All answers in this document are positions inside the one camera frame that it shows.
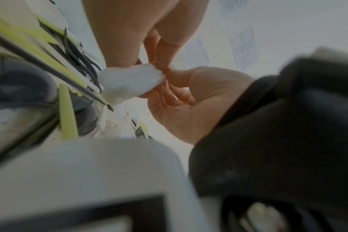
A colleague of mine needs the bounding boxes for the person's left hand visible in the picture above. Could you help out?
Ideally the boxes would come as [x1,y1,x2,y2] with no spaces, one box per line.
[82,0,210,70]

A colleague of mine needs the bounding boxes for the pile of plastic cutlery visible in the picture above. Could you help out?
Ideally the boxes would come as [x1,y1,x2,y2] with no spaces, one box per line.
[0,13,151,140]

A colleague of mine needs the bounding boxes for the person's right hand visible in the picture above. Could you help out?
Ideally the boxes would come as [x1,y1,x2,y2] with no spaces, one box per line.
[138,66,257,146]

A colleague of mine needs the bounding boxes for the black marker right wrist band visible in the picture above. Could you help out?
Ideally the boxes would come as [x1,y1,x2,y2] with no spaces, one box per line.
[188,46,348,232]

